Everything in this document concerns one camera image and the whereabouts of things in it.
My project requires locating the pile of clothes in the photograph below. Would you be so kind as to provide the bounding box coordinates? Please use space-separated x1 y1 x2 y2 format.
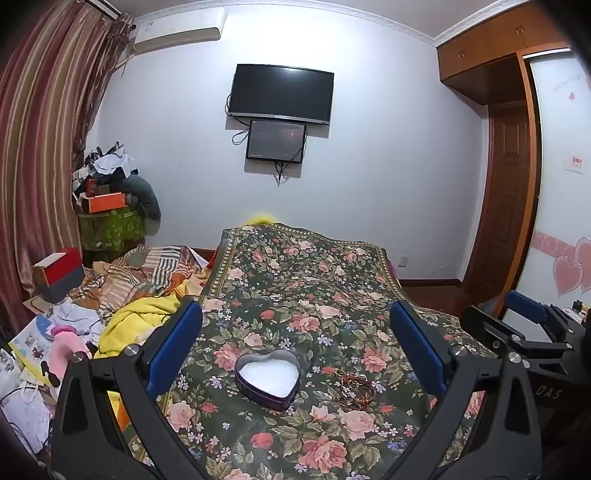
71 142 140 195

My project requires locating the green patterned box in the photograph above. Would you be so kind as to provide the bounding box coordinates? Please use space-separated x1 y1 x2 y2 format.
77 207 147 253

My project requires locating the white heart-print sliding door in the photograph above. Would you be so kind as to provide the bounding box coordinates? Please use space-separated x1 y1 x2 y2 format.
503 46 591 344

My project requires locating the pink plush toy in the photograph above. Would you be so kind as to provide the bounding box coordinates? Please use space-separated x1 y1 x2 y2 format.
47 323 94 385

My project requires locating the illustrated paper sheet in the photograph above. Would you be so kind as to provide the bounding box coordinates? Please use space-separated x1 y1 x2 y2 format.
8 314 58 376

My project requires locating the white air conditioner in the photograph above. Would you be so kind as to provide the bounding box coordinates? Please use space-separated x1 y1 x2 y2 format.
131 7 228 52

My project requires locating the wooden overhead cabinet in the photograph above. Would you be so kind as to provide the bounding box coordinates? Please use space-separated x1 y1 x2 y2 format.
436 0 577 108

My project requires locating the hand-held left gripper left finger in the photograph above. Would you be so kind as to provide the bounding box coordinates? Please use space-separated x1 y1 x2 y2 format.
48 295 218 480

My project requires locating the orange box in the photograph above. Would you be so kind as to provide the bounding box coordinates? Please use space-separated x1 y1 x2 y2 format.
78 191 127 214

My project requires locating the red and grey box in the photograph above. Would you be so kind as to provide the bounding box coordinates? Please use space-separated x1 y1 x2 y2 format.
32 247 86 305

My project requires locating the yellow pillow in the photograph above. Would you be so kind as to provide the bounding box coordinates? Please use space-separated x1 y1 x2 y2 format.
244 211 283 228

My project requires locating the brown beaded bracelet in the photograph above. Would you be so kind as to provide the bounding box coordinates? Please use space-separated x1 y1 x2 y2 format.
337 383 378 411

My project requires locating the brown wooden door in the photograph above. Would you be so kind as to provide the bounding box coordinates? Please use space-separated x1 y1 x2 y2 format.
463 104 542 292

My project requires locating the yellow cloth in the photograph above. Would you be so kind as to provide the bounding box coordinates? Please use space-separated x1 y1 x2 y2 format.
93 291 186 361

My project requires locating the red cord bracelet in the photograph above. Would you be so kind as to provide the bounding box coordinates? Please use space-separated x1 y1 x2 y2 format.
339 371 371 389

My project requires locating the small black wall monitor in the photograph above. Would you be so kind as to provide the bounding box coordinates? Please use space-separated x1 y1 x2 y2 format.
246 119 307 164

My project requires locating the striped red curtain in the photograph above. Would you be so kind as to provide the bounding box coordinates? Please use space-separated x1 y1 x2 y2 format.
0 0 136 333

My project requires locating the white bag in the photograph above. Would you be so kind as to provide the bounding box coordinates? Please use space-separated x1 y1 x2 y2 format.
0 364 57 459

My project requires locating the floral bed blanket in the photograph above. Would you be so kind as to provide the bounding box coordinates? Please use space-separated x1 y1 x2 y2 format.
157 224 492 480

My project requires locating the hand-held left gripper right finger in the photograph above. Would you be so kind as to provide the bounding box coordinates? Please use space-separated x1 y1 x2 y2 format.
383 301 544 480

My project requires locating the purple heart-shaped tin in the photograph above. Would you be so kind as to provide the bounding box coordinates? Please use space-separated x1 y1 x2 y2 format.
234 349 301 413

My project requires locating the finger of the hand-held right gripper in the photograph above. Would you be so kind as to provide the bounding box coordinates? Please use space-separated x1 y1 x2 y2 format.
460 305 571 376
505 290 585 344

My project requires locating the black wall television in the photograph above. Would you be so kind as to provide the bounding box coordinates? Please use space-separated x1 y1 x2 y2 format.
227 64 335 126

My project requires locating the striped orange quilt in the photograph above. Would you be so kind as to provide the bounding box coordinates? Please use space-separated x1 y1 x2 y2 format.
69 244 219 326

